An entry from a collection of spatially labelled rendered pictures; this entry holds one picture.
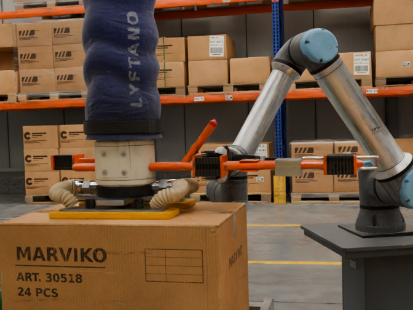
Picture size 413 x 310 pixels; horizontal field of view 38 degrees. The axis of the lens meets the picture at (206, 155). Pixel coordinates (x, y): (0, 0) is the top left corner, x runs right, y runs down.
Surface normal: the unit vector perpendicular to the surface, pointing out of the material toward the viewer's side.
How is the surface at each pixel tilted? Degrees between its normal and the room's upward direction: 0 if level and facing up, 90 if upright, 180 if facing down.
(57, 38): 90
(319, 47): 84
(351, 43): 90
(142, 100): 78
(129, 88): 74
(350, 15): 90
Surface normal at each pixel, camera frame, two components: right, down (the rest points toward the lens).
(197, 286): -0.23, 0.06
